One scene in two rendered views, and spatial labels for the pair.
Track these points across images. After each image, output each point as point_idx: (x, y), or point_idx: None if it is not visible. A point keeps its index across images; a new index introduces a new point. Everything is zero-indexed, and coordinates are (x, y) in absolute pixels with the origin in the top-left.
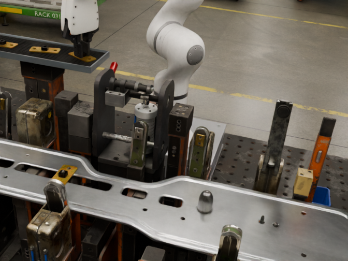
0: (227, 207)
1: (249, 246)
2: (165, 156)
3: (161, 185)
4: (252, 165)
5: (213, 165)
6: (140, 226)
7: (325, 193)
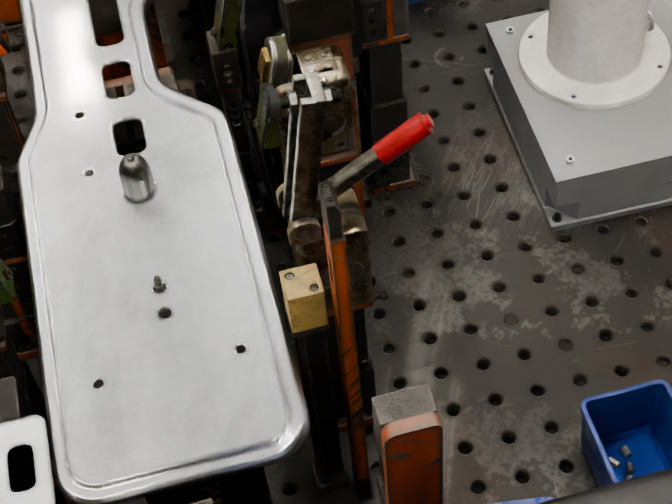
0: (167, 221)
1: (70, 293)
2: (514, 91)
3: (167, 102)
4: None
5: (610, 196)
6: (35, 131)
7: None
